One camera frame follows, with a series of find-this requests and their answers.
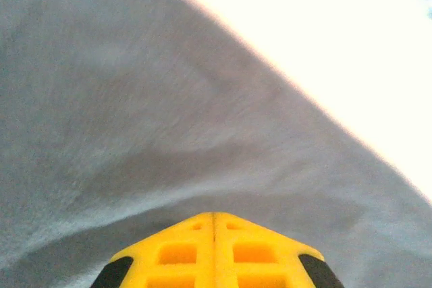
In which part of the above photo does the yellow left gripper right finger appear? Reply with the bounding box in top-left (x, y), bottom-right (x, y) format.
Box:
top-left (214, 212), bottom-right (346, 288)

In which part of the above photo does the grey t-shirt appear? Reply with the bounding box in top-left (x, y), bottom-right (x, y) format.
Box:
top-left (0, 0), bottom-right (432, 288)

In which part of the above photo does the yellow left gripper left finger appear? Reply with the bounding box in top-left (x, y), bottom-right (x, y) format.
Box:
top-left (90, 212), bottom-right (215, 288)

